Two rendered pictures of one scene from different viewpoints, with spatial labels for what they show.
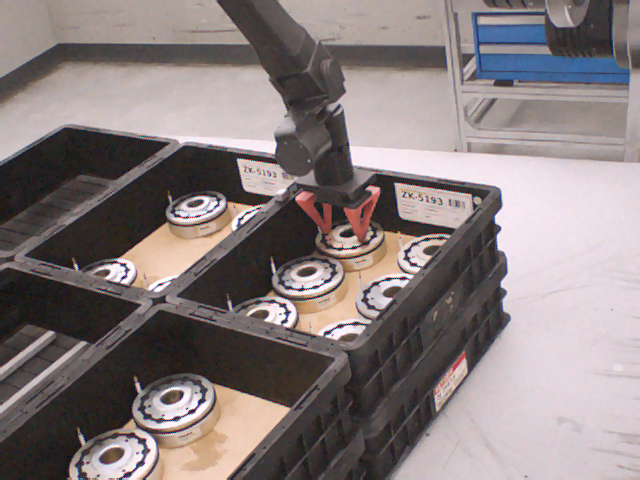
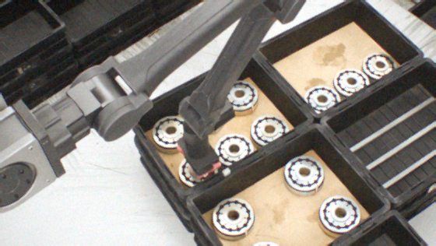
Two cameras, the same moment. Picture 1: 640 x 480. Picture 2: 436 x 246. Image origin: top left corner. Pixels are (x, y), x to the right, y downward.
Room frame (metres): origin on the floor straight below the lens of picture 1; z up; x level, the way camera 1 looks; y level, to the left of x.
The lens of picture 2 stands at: (2.01, 0.28, 2.21)
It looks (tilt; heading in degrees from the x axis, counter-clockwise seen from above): 55 degrees down; 201
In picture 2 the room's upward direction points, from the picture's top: 4 degrees counter-clockwise
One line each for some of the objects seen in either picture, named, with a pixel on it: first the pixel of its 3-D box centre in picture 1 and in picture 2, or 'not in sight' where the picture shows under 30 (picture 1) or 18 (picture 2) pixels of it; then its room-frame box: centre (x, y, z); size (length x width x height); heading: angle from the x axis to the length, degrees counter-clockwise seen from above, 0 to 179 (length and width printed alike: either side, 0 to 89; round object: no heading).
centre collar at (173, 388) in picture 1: (172, 398); (322, 99); (0.97, 0.20, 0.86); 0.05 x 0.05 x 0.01
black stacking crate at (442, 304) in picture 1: (346, 280); (220, 130); (1.15, -0.04, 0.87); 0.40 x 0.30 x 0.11; 140
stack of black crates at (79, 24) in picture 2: not in sight; (102, 28); (0.42, -0.83, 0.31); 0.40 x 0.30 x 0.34; 148
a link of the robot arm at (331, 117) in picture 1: (323, 128); (197, 128); (1.27, -0.05, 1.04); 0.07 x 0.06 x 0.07; 148
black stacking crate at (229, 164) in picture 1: (182, 243); (287, 215); (1.34, 0.19, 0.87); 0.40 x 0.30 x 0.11; 140
